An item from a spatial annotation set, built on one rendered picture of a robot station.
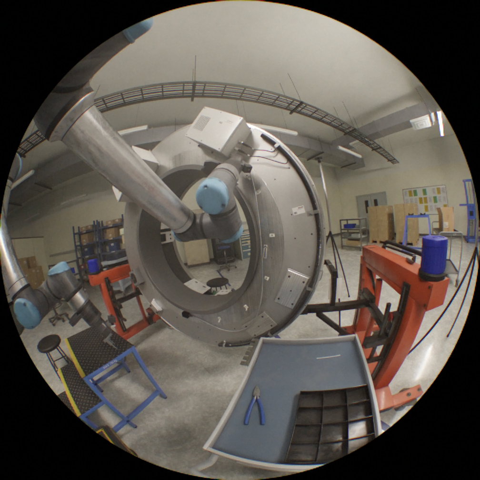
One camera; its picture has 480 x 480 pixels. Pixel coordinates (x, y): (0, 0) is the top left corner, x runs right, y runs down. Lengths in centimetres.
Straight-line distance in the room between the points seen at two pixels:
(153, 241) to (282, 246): 90
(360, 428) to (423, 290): 48
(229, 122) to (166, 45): 272
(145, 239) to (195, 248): 440
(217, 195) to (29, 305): 62
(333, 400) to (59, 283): 93
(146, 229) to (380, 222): 670
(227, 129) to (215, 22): 261
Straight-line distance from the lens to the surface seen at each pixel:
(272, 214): 68
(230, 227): 48
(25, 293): 59
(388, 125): 533
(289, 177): 70
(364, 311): 141
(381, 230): 675
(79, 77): 29
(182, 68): 355
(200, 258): 557
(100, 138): 33
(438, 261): 68
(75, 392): 138
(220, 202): 41
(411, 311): 79
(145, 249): 118
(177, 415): 142
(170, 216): 44
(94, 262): 171
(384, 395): 117
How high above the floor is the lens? 121
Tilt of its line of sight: 5 degrees down
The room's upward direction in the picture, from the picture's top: 7 degrees counter-clockwise
